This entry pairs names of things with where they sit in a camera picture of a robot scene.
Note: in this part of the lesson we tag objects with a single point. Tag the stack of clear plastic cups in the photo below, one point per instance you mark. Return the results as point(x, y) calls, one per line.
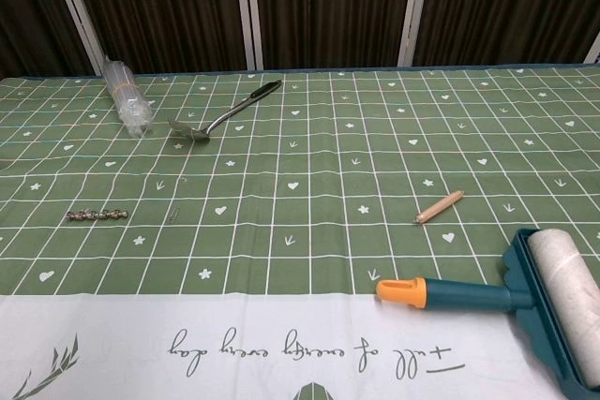
point(129, 95)

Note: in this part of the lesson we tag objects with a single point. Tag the metal bead chain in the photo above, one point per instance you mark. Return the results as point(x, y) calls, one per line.
point(98, 215)

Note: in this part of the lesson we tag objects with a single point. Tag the teal lint roller orange tip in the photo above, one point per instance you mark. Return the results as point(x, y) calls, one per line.
point(469, 294)

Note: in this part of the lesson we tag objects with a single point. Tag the white screen frame post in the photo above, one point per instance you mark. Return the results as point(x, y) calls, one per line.
point(594, 51)
point(415, 6)
point(253, 11)
point(77, 11)

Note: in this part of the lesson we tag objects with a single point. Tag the dark pleated screen curtain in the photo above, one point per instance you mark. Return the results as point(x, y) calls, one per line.
point(328, 2)

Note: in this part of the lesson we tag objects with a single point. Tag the green grid pattern tablecloth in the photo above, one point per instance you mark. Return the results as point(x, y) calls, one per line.
point(300, 175)

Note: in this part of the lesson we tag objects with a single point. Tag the wooden stick metal tip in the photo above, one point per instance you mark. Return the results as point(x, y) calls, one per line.
point(440, 205)

